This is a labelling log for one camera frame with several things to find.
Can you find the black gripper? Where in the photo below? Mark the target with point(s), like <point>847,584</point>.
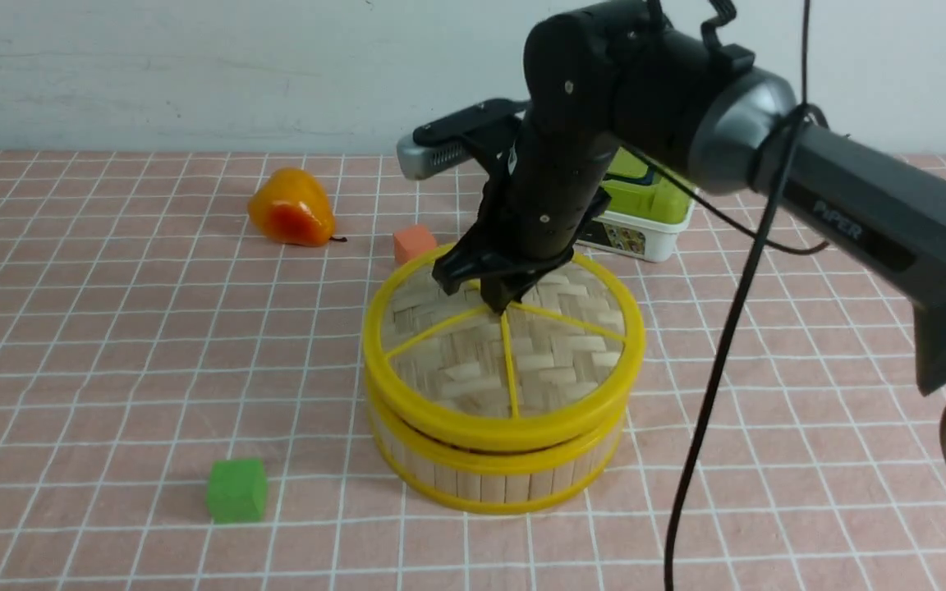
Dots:
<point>533,207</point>

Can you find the yellow woven steamer lid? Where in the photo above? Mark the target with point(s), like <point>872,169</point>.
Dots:
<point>550,368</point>

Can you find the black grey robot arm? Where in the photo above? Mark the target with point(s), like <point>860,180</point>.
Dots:
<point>617,74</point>

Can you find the bamboo steamer basket yellow rims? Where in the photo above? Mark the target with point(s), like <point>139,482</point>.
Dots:
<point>489,483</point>

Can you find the orange foam cube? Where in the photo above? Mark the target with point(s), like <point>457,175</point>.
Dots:
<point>411,242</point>

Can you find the green lidded white storage box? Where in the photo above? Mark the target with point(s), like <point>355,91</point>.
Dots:
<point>647,211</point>

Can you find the orange yellow toy pear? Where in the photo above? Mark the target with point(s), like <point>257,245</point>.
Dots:
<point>292,208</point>

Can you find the green foam cube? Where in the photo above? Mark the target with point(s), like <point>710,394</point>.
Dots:
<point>237,491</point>

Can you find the pink checkered tablecloth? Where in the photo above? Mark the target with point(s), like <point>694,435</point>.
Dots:
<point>148,329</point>

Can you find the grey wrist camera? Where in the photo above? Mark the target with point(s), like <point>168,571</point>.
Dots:
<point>440,148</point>

